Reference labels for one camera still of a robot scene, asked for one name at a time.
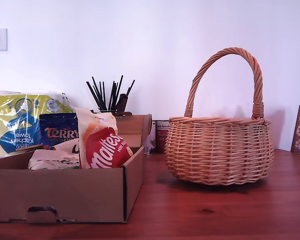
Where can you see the red white Maltesers bag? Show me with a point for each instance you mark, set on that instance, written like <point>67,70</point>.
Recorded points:
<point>102,147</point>

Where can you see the dark brown wooden block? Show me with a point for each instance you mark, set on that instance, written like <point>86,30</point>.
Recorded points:
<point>122,103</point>

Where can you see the blue Terry's orange bag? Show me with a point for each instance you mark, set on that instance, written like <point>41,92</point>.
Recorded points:
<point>57,132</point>

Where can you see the open brown cardboard box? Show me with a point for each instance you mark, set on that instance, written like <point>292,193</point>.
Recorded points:
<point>65,190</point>

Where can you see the tin can with red label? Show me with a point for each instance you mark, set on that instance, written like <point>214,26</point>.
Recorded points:
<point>162,137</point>

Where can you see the tin can with white label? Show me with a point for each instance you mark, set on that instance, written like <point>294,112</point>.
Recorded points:
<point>150,140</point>

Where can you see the kitchen towel roll pack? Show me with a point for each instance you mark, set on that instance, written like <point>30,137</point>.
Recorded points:
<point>15,120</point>

